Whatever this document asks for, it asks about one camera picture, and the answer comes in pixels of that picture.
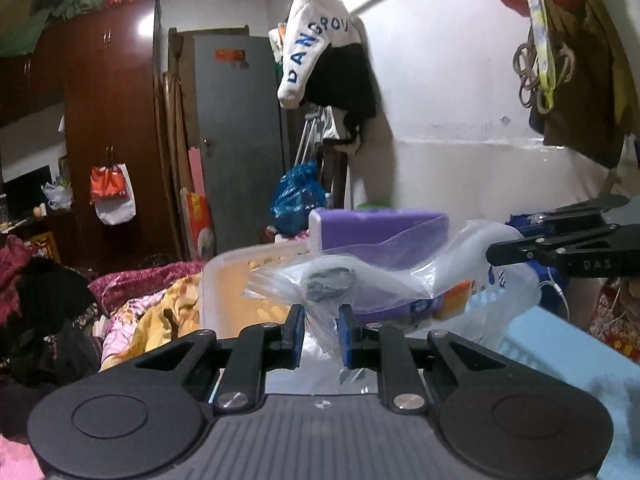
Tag brown hanging bag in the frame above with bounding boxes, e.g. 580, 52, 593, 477
515, 0, 628, 170

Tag white cable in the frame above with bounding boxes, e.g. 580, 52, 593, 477
547, 280, 571, 321

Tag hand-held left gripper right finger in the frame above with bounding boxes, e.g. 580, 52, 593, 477
338, 304, 511, 415

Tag blue shopping bag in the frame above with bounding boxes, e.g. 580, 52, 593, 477
504, 211, 568, 306

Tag yellow green strap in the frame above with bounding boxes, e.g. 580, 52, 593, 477
515, 0, 558, 111

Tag red printed bag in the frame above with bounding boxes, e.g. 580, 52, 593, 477
589, 277, 640, 361

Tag purple tissue pack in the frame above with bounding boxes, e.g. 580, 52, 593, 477
307, 207, 451, 326

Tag white plastic laundry basket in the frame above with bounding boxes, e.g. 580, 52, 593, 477
199, 237, 536, 367

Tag red white bag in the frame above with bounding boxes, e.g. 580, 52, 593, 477
181, 187, 217, 262

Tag white black hanging bag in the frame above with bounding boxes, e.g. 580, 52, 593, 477
321, 106, 362, 155

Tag orange white plastic bag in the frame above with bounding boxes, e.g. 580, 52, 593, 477
89, 161, 137, 226

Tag red plaid cloth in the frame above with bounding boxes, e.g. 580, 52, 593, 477
0, 234, 33, 286

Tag clear plastic bag dark item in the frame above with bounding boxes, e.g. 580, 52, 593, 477
244, 219, 542, 358

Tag grey door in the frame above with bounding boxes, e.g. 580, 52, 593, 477
192, 35, 292, 257

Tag pink striped blanket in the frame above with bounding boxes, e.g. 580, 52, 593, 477
0, 432, 43, 480

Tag black hanging garment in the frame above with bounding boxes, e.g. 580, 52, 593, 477
304, 42, 378, 143

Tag yellow floral blanket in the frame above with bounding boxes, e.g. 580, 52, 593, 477
100, 272, 206, 368

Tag green cloth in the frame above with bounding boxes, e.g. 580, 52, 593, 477
0, 0, 118, 58

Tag small white plastic bag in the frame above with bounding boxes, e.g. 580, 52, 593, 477
41, 182, 74, 212

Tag black television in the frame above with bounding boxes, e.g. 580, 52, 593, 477
1, 165, 53, 222

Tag orange box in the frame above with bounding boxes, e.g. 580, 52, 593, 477
435, 280, 475, 321

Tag blue plastic bag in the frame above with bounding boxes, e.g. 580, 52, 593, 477
270, 161, 329, 236

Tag metal folding frame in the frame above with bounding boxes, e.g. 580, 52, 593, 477
292, 105, 328, 168

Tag pink board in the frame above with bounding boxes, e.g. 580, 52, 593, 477
188, 146, 207, 201

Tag black clothes pile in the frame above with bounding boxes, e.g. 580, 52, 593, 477
0, 257, 108, 391

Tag brown wooden wardrobe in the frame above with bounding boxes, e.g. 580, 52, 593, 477
0, 0, 168, 266

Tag white hoodie blue letters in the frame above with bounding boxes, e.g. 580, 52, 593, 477
269, 0, 363, 109

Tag maroon floral blanket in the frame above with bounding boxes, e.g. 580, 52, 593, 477
87, 260, 203, 311

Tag wooden boards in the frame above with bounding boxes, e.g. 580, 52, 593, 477
159, 27, 198, 261

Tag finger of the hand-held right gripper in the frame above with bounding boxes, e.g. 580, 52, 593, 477
515, 194, 631, 233
487, 224, 626, 267

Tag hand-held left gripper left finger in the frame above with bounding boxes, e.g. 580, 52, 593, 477
132, 304, 307, 413

